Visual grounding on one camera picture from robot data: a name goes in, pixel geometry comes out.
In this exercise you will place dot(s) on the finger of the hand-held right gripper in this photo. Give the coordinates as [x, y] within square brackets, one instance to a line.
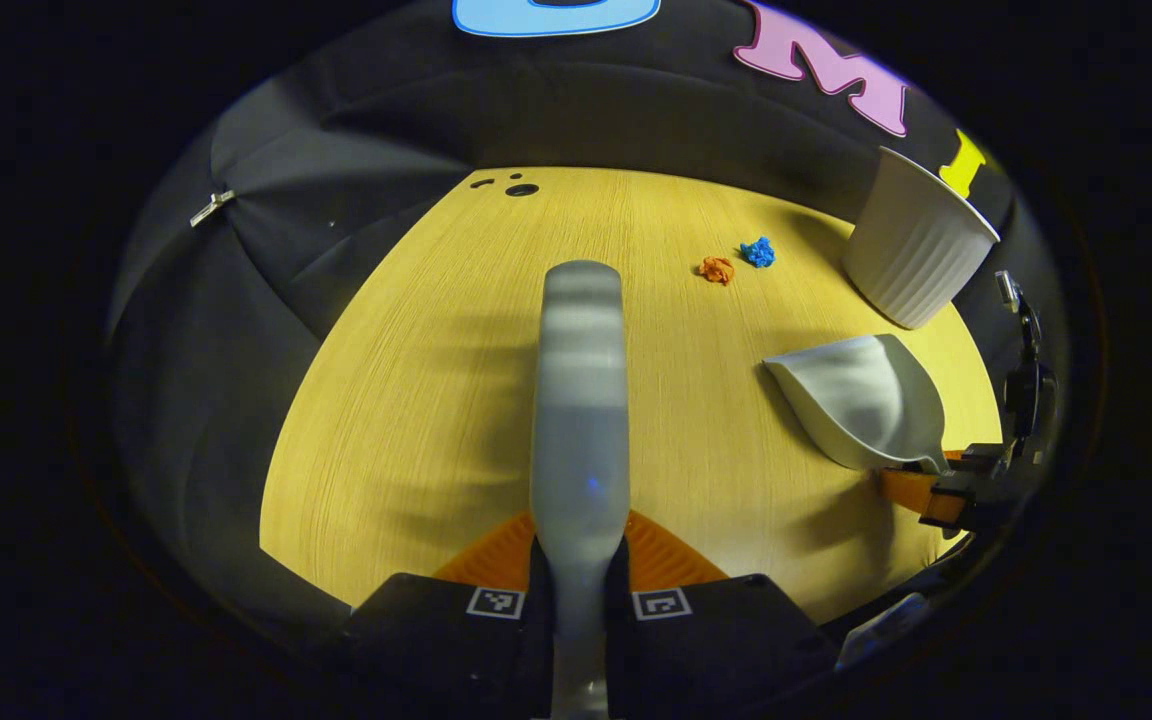
[911, 490]
[976, 458]

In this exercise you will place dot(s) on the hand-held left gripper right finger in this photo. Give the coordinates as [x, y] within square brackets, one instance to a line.
[726, 640]

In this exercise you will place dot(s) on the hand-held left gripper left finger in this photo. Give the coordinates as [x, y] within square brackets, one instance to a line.
[426, 645]

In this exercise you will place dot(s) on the grey dustpan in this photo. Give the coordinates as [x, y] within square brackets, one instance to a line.
[866, 400]

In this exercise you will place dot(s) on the white ribbed garbage bin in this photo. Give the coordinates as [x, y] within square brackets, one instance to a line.
[911, 250]

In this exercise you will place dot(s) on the blue paper scrap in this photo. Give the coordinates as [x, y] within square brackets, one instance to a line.
[758, 252]

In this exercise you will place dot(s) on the orange paper scrap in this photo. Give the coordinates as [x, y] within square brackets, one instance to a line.
[717, 270]

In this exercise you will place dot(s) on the wooden desktop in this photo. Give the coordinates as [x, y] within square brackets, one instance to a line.
[416, 400]

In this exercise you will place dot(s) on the black backdrop cloth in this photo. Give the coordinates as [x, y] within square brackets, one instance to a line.
[236, 350]

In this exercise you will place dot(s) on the metal binder clip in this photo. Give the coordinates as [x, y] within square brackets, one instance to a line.
[211, 208]

